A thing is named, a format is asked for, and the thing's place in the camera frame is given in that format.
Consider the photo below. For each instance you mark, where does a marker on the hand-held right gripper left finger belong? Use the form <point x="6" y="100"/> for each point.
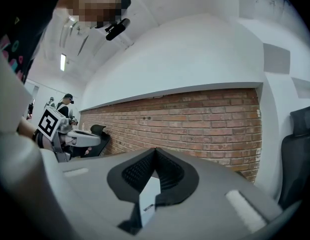
<point x="90" y="194"/>

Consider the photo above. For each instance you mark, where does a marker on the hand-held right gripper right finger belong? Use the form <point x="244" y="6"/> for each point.
<point x="209" y="184"/>

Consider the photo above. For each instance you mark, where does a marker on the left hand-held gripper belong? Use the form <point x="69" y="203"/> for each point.
<point x="48" y="122"/>

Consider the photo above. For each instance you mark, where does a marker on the person's left forearm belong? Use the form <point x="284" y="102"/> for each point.
<point x="26" y="127"/>

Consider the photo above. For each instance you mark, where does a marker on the rectangular ceiling light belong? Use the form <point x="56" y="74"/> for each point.
<point x="63" y="62"/>

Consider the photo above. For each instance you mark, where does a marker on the black mesh office chair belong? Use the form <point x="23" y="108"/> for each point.
<point x="298" y="159"/>

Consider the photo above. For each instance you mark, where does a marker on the black patterned shirt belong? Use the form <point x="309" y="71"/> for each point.
<point x="22" y="24"/>

